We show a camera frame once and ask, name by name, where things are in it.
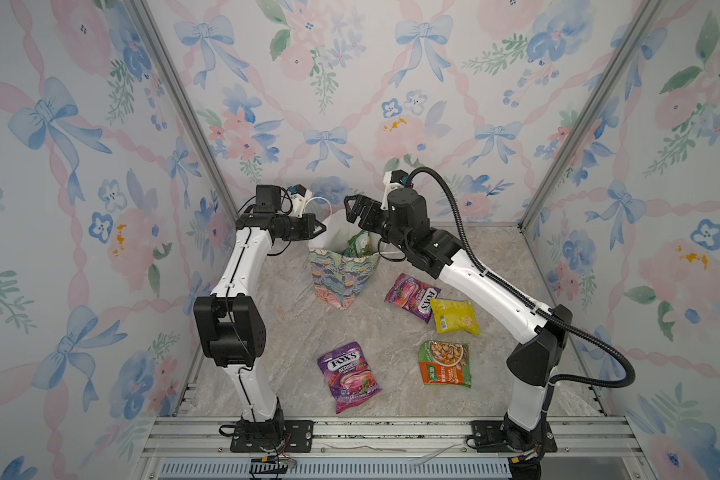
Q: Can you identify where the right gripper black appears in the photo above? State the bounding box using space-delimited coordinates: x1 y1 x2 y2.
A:
345 196 414 261

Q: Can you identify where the floral paper gift bag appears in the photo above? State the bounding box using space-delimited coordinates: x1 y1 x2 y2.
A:
305 196 380 310

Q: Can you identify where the purple Fox's berries bag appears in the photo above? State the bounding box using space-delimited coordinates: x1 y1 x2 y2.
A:
385 273 441 323
318 358 382 414

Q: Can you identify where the yellow snack packet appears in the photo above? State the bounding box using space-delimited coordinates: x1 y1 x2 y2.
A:
430 299 480 336

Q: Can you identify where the orange green cereal packet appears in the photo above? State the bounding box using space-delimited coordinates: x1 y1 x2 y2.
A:
418 340 472 388

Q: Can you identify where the green snack packet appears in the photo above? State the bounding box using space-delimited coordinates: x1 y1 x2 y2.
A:
344 231 372 258

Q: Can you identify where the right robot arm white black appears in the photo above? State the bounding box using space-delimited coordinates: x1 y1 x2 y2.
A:
344 187 636 461

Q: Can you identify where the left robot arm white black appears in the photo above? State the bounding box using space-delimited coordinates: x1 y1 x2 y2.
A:
193 213 326 453

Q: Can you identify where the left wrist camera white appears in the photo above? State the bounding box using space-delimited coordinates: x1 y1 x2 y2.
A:
287 184 312 217

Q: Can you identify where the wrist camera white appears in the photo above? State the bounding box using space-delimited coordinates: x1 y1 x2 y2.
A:
381 170 409 210
287 184 312 217

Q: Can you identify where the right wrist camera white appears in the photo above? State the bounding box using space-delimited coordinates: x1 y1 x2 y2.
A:
381 170 409 210

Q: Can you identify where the black corrugated cable conduit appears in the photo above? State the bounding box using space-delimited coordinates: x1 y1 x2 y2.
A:
407 166 637 389

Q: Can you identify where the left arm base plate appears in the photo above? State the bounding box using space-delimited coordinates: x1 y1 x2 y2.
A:
230 419 315 454

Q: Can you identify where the aluminium rail frame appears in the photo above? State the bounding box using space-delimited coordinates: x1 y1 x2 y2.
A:
131 417 657 479

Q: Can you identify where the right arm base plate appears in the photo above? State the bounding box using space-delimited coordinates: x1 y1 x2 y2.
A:
466 419 558 455

